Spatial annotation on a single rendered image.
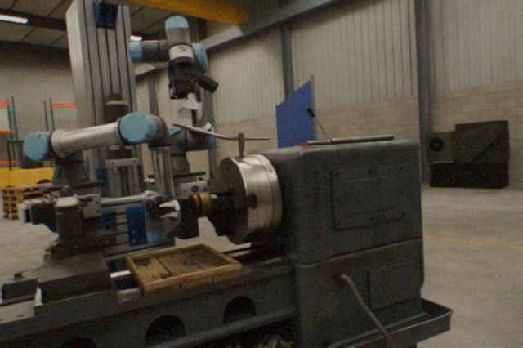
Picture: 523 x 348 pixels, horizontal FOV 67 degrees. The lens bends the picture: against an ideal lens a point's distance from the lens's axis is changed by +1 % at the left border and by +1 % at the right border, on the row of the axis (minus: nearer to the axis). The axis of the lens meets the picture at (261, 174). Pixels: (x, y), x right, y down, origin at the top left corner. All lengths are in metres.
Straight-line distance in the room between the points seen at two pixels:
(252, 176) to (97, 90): 1.08
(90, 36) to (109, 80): 0.22
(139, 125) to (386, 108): 11.13
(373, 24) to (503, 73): 3.89
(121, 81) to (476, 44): 10.26
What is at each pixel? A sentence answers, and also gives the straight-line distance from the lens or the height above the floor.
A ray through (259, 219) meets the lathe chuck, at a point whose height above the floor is 1.03.
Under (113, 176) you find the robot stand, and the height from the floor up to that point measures 1.17.
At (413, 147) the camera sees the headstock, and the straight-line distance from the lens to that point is 1.61.
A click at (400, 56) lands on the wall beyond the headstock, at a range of 12.35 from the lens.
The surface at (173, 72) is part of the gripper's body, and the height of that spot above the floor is 1.53.
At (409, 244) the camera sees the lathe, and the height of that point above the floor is 0.85.
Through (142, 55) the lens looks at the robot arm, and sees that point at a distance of 1.50.
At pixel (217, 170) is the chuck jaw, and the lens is 1.44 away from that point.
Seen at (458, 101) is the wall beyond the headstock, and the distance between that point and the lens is 11.55.
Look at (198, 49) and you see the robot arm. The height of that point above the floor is 1.72.
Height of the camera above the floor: 1.26
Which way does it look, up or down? 4 degrees down
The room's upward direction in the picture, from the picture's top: 4 degrees counter-clockwise
